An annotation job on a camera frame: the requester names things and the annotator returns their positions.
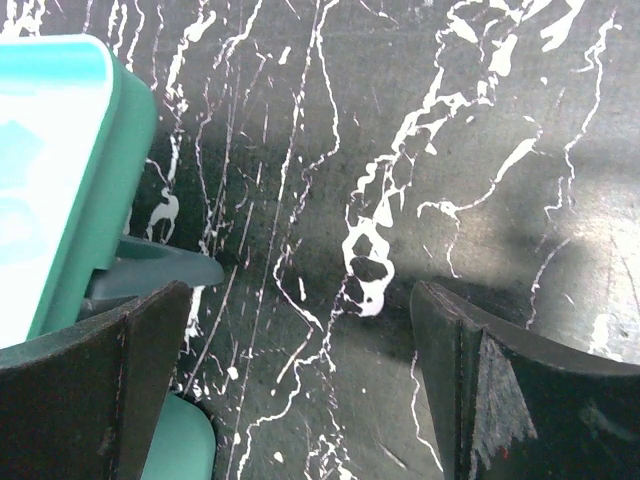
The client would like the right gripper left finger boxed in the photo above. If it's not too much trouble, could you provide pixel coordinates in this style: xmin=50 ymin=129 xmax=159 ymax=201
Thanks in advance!
xmin=1 ymin=282 xmax=190 ymax=479

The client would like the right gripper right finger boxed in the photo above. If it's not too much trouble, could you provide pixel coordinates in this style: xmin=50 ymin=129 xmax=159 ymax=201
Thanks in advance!
xmin=410 ymin=282 xmax=639 ymax=479

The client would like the green medicine kit box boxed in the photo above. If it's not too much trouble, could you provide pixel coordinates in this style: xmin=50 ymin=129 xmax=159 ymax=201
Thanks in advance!
xmin=1 ymin=34 xmax=216 ymax=479

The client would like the dark teal divider tray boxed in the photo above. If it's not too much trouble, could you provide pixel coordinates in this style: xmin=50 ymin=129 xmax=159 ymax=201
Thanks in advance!
xmin=78 ymin=235 xmax=224 ymax=320

